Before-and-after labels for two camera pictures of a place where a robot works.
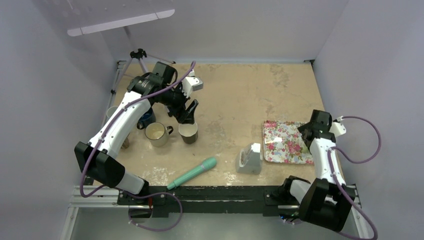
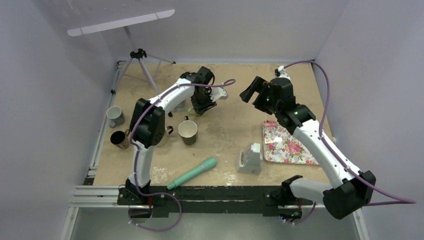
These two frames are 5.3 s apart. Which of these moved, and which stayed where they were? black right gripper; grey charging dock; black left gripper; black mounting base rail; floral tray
Moved: black right gripper; black left gripper
Stayed: black mounting base rail; grey charging dock; floral tray
